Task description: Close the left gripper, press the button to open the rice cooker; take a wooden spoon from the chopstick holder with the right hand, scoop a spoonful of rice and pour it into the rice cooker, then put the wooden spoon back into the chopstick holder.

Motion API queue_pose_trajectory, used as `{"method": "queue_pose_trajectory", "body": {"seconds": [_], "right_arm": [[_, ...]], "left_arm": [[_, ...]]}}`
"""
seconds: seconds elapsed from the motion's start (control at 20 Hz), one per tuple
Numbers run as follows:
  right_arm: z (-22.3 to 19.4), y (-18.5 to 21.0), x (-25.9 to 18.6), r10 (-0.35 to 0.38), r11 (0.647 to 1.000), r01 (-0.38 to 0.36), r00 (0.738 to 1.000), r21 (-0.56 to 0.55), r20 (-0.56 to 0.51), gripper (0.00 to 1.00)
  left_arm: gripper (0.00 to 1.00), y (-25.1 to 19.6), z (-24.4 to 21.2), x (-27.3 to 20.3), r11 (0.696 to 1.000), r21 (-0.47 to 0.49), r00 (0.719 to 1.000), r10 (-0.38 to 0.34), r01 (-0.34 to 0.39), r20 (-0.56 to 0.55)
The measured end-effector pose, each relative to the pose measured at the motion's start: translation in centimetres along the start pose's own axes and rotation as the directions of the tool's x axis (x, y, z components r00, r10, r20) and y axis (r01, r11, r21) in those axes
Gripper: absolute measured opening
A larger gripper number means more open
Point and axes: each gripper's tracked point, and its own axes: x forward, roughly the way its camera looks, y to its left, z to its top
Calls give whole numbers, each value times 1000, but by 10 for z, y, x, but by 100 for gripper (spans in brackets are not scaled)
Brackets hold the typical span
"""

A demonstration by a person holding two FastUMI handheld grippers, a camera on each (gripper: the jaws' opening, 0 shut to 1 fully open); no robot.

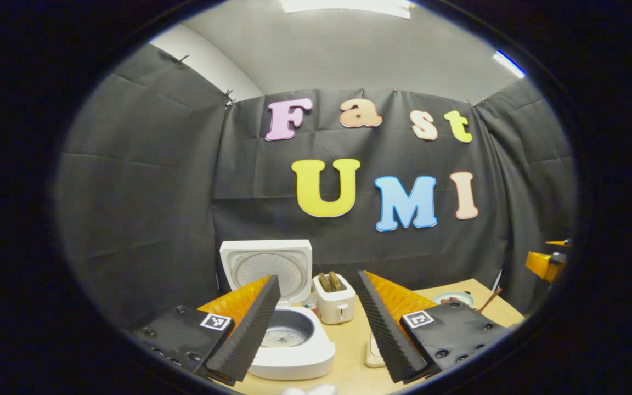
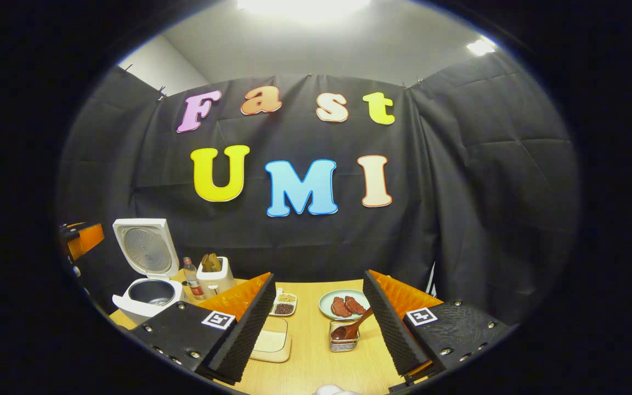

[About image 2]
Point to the yellow soybeans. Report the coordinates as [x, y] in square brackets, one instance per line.
[287, 298]

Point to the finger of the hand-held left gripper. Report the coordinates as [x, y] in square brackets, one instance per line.
[88, 238]

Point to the white divided dish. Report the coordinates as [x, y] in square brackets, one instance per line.
[294, 305]

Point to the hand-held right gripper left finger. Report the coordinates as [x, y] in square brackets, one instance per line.
[244, 334]

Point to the white toaster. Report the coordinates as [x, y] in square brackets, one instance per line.
[214, 282]

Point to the white rice cooker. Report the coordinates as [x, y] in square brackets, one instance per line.
[146, 247]

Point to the dark red beans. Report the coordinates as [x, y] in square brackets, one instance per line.
[284, 309]

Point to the brown toast slice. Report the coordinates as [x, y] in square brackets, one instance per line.
[206, 263]
[215, 262]

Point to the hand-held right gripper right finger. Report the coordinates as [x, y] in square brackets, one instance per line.
[395, 334]

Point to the clear water bottle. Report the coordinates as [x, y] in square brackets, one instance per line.
[192, 282]

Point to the dark wooden spoon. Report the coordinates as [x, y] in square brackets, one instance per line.
[351, 328]

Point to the pale green plate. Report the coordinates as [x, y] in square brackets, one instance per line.
[327, 304]

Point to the ceiling light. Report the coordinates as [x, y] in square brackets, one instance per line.
[481, 47]
[305, 6]

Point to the clear chopstick holder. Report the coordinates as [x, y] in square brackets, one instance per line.
[343, 344]

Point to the red sausage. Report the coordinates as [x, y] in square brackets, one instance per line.
[355, 305]
[340, 308]

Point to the black backdrop cloth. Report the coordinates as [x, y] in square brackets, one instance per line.
[458, 192]

